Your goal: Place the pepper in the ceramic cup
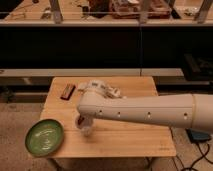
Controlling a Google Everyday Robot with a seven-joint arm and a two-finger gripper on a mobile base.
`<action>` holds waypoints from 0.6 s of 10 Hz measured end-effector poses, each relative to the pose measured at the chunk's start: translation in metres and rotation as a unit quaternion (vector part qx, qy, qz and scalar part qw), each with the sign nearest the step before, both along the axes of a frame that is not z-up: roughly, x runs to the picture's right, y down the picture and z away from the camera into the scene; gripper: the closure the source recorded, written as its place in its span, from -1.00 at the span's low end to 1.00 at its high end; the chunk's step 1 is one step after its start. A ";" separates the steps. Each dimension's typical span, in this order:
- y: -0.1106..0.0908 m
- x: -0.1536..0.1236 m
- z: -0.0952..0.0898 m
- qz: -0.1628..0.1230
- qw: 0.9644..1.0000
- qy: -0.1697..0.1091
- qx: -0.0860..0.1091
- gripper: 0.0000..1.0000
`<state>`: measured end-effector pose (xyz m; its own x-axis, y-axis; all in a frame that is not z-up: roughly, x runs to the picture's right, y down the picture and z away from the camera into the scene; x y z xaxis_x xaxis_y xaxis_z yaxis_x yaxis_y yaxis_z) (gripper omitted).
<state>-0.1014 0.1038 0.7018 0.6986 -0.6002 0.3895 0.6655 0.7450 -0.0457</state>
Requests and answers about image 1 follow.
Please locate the brown rectangular block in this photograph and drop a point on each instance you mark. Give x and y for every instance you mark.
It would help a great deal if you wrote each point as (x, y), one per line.
(67, 92)

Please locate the wooden table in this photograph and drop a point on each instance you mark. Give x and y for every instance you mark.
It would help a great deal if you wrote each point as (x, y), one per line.
(108, 138)

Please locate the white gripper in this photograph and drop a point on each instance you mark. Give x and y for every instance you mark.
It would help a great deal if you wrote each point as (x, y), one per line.
(100, 87)

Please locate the blue foot pedal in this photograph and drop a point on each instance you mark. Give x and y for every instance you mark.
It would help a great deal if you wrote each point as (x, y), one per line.
(197, 137)

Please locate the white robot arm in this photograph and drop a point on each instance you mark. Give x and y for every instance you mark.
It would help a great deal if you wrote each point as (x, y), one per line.
(189, 111)

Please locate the green ceramic plate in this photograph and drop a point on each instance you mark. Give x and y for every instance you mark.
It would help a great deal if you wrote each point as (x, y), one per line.
(44, 138)

